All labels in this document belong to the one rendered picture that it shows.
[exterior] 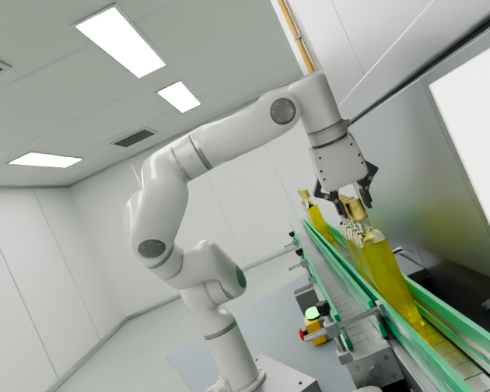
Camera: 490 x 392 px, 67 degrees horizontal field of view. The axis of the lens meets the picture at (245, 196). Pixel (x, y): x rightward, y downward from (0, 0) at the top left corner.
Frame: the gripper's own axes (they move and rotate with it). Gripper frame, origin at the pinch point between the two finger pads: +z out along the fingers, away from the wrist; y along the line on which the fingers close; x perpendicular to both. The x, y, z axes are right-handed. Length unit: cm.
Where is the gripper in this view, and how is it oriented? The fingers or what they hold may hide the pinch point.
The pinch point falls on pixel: (353, 204)
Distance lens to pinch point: 83.6
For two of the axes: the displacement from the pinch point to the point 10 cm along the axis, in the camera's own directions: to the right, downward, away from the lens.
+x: 0.4, 2.7, -9.6
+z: 4.1, 8.7, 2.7
